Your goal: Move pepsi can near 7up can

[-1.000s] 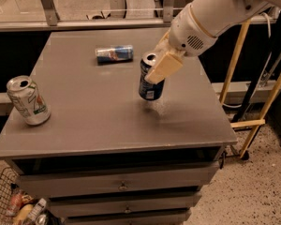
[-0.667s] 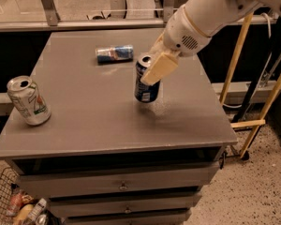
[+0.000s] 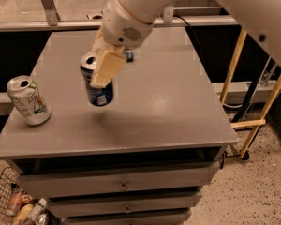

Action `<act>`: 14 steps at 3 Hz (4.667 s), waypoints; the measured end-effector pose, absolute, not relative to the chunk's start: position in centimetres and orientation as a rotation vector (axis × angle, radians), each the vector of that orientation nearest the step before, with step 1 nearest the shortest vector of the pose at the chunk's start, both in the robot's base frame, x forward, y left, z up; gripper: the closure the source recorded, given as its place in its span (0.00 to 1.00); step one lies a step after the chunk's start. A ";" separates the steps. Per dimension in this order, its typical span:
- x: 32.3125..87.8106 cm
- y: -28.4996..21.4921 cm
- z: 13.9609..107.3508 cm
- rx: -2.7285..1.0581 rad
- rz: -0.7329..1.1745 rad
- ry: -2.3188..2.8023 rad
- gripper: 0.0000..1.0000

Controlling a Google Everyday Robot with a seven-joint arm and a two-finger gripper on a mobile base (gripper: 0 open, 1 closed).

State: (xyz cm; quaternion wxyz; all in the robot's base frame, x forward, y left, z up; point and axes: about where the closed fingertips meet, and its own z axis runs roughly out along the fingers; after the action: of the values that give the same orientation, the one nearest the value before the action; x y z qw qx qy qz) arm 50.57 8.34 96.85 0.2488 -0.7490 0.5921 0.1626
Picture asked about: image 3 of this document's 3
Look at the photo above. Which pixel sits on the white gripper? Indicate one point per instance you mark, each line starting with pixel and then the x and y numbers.
pixel 121 27

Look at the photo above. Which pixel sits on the blue pepsi can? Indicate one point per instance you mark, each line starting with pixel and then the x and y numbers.
pixel 97 96

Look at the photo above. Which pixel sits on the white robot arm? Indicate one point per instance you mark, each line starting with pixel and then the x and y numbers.
pixel 261 19

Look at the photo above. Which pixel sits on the lying red bull can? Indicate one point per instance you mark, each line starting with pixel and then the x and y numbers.
pixel 129 55

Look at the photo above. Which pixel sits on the white green 7up can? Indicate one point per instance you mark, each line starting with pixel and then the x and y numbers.
pixel 26 98

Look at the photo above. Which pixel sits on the grey drawer cabinet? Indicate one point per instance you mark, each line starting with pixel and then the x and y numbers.
pixel 140 160

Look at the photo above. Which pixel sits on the white bottle in basket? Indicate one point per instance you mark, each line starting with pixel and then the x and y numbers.
pixel 32 216

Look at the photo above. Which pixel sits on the red snack bag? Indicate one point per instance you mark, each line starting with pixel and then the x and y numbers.
pixel 17 200

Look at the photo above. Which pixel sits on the yellow snack packet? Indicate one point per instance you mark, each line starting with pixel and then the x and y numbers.
pixel 22 214

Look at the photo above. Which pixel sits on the metal railing frame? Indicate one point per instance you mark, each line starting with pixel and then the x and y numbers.
pixel 38 15

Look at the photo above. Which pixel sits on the wire basket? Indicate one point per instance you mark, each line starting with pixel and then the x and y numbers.
pixel 8 179

